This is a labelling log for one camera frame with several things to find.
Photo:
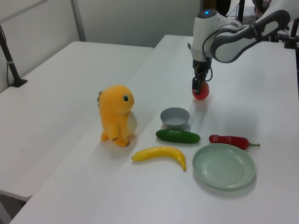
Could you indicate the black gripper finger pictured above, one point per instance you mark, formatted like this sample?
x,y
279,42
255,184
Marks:
x,y
205,77
196,85

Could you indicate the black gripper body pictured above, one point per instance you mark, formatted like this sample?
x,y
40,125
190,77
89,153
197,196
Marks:
x,y
201,66

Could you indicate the red apple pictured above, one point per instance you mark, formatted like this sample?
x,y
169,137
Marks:
x,y
204,93

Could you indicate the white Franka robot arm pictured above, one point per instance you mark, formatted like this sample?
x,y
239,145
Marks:
x,y
226,49

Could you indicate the grey bowl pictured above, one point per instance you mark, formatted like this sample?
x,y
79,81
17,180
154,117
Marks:
x,y
175,121

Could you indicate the green cucumber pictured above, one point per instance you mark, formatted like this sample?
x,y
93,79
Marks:
x,y
177,136

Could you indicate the red chili pepper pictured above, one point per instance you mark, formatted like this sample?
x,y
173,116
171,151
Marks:
x,y
229,140

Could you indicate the yellow banana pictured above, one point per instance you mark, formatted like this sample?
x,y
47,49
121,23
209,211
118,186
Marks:
x,y
158,152

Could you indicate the orange plush toy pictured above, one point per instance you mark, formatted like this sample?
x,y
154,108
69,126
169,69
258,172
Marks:
x,y
116,109

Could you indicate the pale green plate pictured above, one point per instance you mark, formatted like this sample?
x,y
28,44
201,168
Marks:
x,y
224,168

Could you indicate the black camera stand pole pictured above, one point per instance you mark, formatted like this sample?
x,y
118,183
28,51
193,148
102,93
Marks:
x,y
10,61
241,11
290,42

